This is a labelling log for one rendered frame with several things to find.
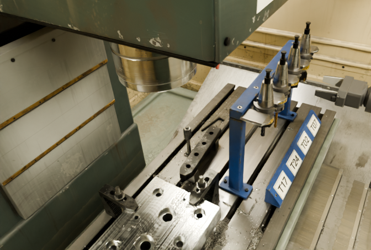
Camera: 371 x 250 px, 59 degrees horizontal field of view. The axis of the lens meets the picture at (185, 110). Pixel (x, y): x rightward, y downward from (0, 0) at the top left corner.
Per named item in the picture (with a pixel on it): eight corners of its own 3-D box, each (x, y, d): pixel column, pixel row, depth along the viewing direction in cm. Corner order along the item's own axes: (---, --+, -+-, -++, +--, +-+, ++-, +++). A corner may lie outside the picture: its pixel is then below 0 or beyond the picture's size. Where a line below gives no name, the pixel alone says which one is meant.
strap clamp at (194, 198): (219, 195, 105) (218, 162, 96) (197, 226, 97) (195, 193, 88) (210, 191, 107) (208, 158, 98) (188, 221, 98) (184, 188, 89)
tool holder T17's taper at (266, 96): (261, 96, 91) (263, 75, 87) (276, 101, 89) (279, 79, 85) (254, 104, 88) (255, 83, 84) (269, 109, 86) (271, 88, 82)
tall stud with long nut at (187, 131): (194, 152, 122) (192, 125, 114) (190, 157, 120) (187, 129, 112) (188, 149, 123) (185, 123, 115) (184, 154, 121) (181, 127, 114)
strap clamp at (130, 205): (144, 223, 99) (137, 191, 90) (138, 232, 97) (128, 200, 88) (113, 205, 105) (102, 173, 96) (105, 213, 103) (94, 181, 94)
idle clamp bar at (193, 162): (222, 141, 126) (221, 128, 122) (190, 190, 108) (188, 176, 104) (210, 137, 128) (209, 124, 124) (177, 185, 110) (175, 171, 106)
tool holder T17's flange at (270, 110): (259, 101, 94) (260, 94, 92) (280, 107, 91) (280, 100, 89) (249, 112, 90) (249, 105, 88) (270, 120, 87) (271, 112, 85)
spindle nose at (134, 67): (142, 49, 74) (133, -5, 67) (209, 58, 68) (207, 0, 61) (101, 86, 62) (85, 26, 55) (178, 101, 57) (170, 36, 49)
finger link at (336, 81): (322, 83, 105) (342, 88, 102) (323, 74, 103) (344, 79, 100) (323, 80, 106) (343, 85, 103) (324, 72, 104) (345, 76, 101)
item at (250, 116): (273, 117, 86) (273, 115, 86) (265, 128, 83) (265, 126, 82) (248, 110, 90) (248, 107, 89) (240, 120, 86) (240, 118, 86)
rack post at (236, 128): (253, 188, 107) (259, 116, 89) (246, 200, 103) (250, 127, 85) (226, 176, 111) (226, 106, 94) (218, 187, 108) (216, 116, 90)
